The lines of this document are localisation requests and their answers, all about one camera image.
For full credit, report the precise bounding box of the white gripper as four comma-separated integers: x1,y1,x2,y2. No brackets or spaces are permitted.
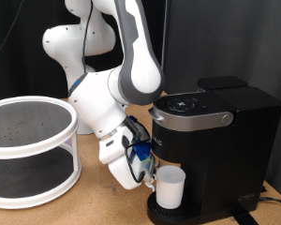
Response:
108,153,155,191

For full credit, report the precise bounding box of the white mug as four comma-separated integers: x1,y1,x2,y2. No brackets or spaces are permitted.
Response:
144,164,186,210

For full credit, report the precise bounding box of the silver Keurig handle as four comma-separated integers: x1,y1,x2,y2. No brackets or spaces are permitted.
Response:
148,106,234,132

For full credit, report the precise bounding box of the black Keurig drip tray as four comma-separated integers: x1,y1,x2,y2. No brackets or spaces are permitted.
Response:
147,190,200,225

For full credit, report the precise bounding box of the black Keurig brew head lid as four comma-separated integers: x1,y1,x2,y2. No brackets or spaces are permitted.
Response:
154,91,238,118

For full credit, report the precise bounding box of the black Keurig coffee machine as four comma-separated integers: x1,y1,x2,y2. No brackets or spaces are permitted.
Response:
146,74,281,225

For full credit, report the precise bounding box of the black tape strip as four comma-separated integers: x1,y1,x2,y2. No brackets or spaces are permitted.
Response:
230,204,260,225

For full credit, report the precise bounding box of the white two-tier turntable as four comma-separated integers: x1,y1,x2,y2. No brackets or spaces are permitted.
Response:
0,95,82,210

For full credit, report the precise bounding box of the black Keurig power cable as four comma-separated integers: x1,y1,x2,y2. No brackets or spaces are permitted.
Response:
259,196,281,207

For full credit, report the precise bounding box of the black robot wrist cable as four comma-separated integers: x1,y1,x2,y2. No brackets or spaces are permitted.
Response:
81,0,155,185

